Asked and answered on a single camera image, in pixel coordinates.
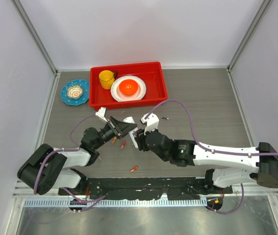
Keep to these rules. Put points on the small patterned bowl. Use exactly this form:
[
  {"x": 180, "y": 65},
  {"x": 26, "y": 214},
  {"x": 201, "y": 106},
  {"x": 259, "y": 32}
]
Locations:
[{"x": 74, "y": 92}]

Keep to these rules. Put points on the orange bowl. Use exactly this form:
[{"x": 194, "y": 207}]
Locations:
[{"x": 128, "y": 87}]

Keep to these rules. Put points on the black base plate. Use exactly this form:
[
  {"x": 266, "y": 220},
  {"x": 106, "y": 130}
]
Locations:
[{"x": 176, "y": 188}]

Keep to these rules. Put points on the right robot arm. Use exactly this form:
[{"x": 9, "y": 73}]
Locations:
[{"x": 233, "y": 165}]

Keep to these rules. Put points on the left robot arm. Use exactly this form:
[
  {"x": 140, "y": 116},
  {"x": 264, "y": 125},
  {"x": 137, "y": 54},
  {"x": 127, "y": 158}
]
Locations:
[{"x": 49, "y": 167}]

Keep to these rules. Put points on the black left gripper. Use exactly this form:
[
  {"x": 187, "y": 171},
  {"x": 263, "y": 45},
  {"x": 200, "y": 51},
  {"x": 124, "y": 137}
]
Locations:
[{"x": 120, "y": 126}]

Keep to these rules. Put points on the white cable duct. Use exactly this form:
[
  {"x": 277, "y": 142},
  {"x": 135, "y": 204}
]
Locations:
[{"x": 70, "y": 202}]

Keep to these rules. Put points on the blue dotted plate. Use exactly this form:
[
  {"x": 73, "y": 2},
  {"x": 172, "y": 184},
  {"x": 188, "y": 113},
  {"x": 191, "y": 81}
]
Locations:
[{"x": 76, "y": 102}]

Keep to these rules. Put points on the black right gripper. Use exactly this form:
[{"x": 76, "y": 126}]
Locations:
[{"x": 140, "y": 139}]

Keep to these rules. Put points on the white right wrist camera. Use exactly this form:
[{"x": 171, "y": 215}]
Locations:
[{"x": 151, "y": 122}]

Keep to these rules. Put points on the red plastic tray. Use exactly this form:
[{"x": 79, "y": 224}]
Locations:
[{"x": 150, "y": 72}]

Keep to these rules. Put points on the white plate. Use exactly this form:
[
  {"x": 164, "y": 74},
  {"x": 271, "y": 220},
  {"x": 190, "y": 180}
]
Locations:
[{"x": 119, "y": 97}]

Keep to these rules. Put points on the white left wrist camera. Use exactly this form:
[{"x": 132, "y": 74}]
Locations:
[{"x": 101, "y": 114}]

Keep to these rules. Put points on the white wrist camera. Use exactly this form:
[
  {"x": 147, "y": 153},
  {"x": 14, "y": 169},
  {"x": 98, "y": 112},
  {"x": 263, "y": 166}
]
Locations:
[
  {"x": 101, "y": 114},
  {"x": 151, "y": 122}
]

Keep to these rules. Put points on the yellow mug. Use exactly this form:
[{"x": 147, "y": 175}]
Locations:
[{"x": 107, "y": 78}]

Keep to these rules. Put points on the white air conditioner remote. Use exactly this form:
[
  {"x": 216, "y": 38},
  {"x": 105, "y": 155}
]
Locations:
[{"x": 131, "y": 133}]

